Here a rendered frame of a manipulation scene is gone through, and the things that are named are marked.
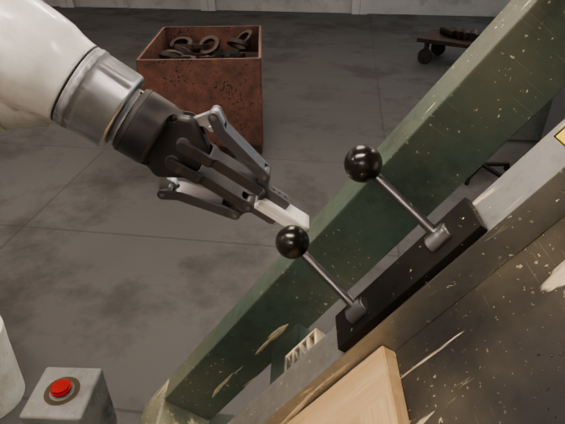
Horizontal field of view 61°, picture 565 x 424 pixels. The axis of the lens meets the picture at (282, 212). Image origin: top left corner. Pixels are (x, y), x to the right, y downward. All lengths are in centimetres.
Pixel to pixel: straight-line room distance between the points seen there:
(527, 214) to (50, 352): 231
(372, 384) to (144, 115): 35
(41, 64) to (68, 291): 239
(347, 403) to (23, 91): 44
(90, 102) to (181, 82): 325
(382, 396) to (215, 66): 333
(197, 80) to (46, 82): 324
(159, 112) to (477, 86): 39
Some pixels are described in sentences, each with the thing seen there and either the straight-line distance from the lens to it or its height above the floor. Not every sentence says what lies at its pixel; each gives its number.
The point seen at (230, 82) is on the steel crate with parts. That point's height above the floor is 65.
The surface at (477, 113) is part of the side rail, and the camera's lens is 67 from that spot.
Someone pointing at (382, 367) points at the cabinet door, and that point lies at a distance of 51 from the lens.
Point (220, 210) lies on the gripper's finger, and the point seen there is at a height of 144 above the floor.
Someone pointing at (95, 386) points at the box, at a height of 92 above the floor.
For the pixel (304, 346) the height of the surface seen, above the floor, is 125.
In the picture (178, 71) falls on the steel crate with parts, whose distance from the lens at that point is 372.
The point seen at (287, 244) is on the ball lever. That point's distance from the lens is 51.
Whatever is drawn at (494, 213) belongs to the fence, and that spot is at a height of 151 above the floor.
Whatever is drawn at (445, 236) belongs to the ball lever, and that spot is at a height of 148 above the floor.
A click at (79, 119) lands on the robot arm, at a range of 51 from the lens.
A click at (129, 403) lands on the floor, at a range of 223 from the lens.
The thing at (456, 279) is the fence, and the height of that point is 144.
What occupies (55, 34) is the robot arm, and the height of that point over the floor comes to 164.
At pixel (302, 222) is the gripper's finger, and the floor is 143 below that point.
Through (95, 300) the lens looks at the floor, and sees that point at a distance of 273.
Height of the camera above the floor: 174
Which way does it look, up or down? 32 degrees down
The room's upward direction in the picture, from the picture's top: straight up
